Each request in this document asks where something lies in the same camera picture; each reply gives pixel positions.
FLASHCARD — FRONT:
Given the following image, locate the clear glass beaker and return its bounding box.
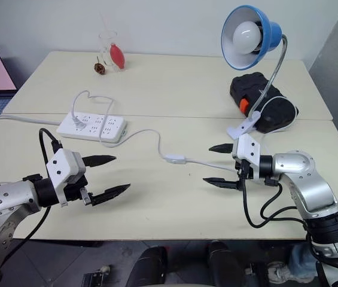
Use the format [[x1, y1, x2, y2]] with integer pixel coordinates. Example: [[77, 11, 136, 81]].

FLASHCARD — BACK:
[[98, 29, 128, 73]]

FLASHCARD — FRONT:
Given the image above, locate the dark rounded shape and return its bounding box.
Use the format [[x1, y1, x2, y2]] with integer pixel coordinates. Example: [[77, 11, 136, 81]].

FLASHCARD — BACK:
[[207, 239, 248, 287], [129, 245, 169, 287]]

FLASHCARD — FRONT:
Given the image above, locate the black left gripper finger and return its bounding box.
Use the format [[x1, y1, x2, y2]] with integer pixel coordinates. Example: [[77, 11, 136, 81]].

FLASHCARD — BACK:
[[82, 154, 117, 168], [90, 183, 132, 207]]

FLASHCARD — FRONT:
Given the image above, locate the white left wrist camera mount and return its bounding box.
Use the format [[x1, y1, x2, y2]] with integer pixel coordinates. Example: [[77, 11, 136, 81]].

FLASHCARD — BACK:
[[45, 148, 88, 208]]

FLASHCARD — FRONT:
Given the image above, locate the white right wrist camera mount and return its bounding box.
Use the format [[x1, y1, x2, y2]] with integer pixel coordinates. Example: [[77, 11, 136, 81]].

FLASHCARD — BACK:
[[231, 133, 263, 181]]

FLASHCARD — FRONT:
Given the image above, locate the blue clip-on desk lamp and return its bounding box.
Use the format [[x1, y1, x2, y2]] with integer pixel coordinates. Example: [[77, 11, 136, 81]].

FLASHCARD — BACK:
[[220, 4, 290, 140]]

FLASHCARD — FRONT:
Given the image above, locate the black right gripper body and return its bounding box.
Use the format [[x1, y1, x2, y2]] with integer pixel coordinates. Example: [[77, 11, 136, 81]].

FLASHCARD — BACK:
[[232, 157, 255, 192]]

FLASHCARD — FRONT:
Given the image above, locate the black bag with orange latch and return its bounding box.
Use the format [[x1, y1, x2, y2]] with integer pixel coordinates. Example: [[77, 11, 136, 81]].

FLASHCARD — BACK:
[[229, 71, 300, 134]]

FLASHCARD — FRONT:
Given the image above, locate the white inline cord switch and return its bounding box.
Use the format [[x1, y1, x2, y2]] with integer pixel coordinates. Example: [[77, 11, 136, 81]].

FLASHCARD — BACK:
[[165, 153, 188, 165]]

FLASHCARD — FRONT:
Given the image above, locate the white cord with switch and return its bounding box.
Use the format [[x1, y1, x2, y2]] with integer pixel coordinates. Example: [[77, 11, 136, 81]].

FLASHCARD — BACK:
[[71, 90, 297, 175]]

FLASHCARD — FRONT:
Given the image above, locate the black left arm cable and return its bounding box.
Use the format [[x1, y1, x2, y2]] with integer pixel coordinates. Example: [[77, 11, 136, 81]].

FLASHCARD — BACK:
[[13, 127, 65, 240]]

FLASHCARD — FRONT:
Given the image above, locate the black metal caster base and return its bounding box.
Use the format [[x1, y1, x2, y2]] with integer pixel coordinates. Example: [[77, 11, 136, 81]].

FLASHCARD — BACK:
[[81, 265, 112, 287]]

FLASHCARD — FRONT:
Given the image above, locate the thin clear glass rod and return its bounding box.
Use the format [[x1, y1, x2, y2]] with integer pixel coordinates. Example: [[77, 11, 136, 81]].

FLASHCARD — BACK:
[[99, 10, 111, 34]]

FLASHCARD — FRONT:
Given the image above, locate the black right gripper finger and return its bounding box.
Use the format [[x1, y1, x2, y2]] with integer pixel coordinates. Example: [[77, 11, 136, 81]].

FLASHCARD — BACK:
[[208, 142, 236, 155], [202, 176, 242, 191]]

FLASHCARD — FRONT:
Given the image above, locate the white light bulb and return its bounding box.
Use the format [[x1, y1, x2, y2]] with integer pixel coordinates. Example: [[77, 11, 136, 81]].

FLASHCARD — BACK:
[[232, 21, 263, 55]]

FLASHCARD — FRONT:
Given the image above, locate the small brown dried cone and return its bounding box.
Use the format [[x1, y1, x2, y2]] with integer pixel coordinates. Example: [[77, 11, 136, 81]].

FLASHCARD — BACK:
[[93, 55, 108, 76]]

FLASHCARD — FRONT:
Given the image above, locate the red rubber bulb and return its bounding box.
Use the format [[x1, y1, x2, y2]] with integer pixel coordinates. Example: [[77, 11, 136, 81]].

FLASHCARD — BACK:
[[109, 42, 127, 71]]

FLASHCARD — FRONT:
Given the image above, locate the white sneaker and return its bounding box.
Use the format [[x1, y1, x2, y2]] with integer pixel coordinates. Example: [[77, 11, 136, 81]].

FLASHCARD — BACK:
[[265, 261, 293, 284]]

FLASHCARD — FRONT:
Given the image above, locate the thick white power strip cable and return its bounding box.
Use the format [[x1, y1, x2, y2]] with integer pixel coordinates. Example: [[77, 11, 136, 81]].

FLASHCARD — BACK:
[[0, 114, 63, 127]]

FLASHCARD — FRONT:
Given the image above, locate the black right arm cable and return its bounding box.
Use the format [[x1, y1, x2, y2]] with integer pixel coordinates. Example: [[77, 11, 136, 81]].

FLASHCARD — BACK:
[[240, 175, 310, 231]]

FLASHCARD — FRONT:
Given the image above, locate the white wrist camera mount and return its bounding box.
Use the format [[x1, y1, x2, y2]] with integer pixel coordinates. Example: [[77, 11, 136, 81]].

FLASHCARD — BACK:
[[45, 148, 88, 208], [231, 133, 263, 181]]

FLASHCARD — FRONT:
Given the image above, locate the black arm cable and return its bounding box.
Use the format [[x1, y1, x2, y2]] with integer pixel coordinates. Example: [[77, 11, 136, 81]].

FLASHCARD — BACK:
[[13, 127, 65, 240], [240, 175, 310, 231]]

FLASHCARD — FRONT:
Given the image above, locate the white power strip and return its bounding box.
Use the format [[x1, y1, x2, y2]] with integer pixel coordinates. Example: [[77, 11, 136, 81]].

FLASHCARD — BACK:
[[56, 111, 128, 143]]

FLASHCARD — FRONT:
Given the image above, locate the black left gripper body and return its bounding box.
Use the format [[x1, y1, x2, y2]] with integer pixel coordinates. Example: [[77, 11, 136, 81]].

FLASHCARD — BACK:
[[63, 175, 94, 207]]

